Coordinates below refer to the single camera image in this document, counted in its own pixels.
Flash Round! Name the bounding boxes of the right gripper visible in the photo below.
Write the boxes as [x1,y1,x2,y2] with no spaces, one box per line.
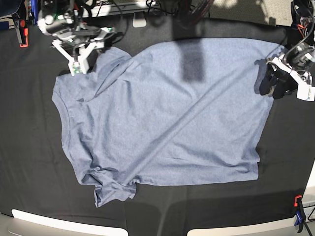
[52,27,116,64]

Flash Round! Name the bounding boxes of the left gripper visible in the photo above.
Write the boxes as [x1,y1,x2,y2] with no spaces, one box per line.
[259,55,313,99]

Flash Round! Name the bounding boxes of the blue-grey t-shirt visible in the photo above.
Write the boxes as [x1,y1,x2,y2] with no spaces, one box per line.
[52,38,285,207]

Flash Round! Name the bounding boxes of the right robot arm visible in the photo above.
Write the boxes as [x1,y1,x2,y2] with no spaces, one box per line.
[37,0,116,64]

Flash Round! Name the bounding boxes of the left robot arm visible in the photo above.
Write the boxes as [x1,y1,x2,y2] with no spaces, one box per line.
[259,0,315,102]

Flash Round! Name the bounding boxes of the red-black clamp far left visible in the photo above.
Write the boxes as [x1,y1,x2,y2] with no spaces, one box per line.
[14,20,29,48]

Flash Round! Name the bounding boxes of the blue clamp far left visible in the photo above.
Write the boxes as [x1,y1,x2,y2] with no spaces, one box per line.
[27,0,39,25]

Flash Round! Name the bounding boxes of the black table cloth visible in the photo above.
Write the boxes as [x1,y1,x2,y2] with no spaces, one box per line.
[0,26,315,236]

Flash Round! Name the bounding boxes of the red-blue clamp near right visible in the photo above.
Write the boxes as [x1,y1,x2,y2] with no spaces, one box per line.
[294,195,306,233]

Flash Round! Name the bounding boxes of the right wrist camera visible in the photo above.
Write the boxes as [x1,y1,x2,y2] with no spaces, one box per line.
[68,58,90,76]

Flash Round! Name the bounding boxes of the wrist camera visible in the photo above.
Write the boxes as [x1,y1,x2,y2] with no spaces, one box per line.
[68,58,90,76]
[296,84,315,102]

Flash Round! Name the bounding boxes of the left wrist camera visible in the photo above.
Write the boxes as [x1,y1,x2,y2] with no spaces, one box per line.
[296,84,315,102]

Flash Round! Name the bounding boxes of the aluminium frame rail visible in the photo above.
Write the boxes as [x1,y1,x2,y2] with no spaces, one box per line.
[91,1,148,17]

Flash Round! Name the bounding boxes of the white camera mount foot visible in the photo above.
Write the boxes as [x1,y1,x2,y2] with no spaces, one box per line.
[132,11,147,28]

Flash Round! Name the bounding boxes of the red-black braided cable bundle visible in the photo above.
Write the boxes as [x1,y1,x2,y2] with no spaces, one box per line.
[177,0,215,28]

